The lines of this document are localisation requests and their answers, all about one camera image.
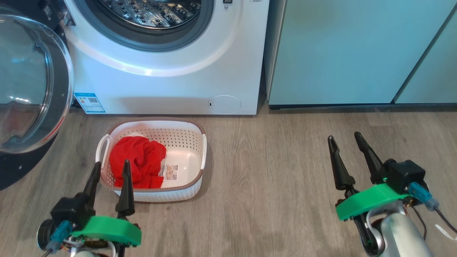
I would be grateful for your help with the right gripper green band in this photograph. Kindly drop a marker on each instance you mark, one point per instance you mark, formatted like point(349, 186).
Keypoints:
point(371, 200)

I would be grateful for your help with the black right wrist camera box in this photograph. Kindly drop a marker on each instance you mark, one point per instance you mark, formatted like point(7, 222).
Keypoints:
point(405, 175)

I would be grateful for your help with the washing machine glass door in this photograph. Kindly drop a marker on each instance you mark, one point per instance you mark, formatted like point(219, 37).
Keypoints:
point(35, 89)

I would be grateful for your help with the steel washer drum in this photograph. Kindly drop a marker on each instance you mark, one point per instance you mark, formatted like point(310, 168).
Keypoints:
point(150, 12)

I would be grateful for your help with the white perforated laundry basket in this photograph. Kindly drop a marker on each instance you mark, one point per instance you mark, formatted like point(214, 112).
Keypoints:
point(171, 194)

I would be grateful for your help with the silver washer door hinge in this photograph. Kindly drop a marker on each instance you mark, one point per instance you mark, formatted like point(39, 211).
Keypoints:
point(67, 19)

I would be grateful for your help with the blue energy label sticker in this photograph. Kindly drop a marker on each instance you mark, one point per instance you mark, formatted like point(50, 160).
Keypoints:
point(89, 103)

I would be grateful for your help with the grey cabinet side panel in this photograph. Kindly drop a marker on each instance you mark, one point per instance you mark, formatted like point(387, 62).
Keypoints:
point(273, 46)

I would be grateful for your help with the red cloth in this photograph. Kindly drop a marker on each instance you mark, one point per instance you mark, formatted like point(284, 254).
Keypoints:
point(135, 160)

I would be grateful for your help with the tall teal cabinet door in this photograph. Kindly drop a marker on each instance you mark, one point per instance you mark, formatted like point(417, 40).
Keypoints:
point(435, 71)
point(339, 53)

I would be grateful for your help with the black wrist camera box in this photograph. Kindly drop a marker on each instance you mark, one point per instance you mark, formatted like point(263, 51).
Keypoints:
point(405, 175)
point(68, 212)

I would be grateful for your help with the round white drain filter cover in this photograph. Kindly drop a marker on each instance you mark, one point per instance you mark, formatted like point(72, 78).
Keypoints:
point(225, 104)

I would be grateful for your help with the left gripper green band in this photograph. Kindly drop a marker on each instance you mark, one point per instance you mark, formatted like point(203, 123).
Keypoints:
point(107, 230)

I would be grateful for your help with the paper product label sticker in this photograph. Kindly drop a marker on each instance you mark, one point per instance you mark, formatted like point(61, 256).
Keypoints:
point(169, 171)

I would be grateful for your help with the white front-load washing machine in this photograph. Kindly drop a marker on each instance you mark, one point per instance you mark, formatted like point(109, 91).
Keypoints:
point(160, 92)

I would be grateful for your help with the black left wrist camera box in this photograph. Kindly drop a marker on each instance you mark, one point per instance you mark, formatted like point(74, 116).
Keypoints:
point(68, 212)

